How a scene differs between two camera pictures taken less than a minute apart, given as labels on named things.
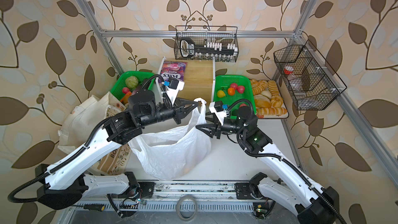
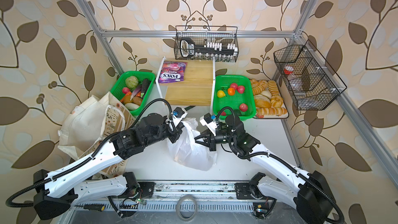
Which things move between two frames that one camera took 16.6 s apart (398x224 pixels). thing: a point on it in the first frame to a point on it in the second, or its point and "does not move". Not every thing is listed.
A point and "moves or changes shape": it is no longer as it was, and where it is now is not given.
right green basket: x=229 y=88 does not move
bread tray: x=269 y=102 does not move
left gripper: x=177 y=108 to x=175 y=132
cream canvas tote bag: x=85 y=120 does not move
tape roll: x=185 y=197 does not move
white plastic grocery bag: x=178 y=152 moves or changes shape
